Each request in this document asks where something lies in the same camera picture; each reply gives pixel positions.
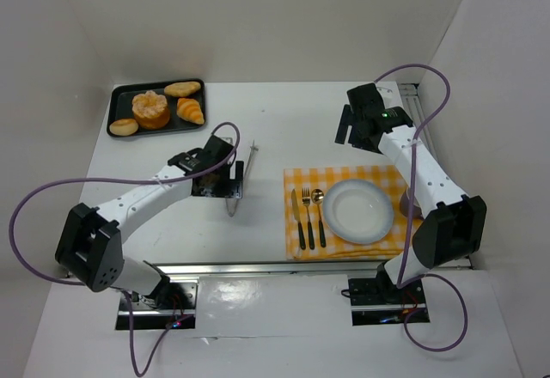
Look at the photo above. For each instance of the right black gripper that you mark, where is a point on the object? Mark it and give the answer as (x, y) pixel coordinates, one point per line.
(352, 126)

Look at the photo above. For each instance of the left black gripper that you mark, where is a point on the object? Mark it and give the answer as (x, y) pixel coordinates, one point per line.
(217, 193)

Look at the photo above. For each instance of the metal tongs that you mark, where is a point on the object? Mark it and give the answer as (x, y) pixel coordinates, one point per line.
(232, 203)

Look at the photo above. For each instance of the sugared round bread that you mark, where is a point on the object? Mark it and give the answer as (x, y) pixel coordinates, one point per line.
(151, 110)

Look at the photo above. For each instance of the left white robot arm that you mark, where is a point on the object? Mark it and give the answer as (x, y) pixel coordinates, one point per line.
(91, 244)

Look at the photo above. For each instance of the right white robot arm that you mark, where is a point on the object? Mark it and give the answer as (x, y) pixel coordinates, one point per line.
(453, 222)

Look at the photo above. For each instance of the oval bread roll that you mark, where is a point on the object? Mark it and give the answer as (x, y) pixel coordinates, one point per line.
(182, 89)

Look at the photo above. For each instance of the striped croissant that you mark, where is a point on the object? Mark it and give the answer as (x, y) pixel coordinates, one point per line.
(190, 111)

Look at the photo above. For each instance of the white plate blue rim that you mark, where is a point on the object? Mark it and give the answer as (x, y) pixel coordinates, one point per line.
(358, 211)

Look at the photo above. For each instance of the black baking tray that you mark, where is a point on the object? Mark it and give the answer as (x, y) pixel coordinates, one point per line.
(120, 106)

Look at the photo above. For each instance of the yellow checkered cloth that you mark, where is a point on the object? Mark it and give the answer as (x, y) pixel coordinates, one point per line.
(296, 179)

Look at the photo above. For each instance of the black handled spoon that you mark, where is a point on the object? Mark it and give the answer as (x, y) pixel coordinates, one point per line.
(317, 197)

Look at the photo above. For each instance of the black handled knife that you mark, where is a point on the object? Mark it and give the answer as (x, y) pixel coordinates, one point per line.
(296, 214)

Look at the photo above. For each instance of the black handled fork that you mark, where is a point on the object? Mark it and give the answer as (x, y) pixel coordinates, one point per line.
(306, 201)

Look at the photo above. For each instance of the front aluminium rail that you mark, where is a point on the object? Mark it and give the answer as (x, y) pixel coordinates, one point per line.
(270, 268)

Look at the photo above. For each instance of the small ring bread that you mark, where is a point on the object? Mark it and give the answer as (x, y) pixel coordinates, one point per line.
(124, 127)

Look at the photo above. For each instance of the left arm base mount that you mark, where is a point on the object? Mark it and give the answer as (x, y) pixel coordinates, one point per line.
(178, 311)

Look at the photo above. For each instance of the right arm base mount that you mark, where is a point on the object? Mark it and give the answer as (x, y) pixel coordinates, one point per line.
(371, 307)

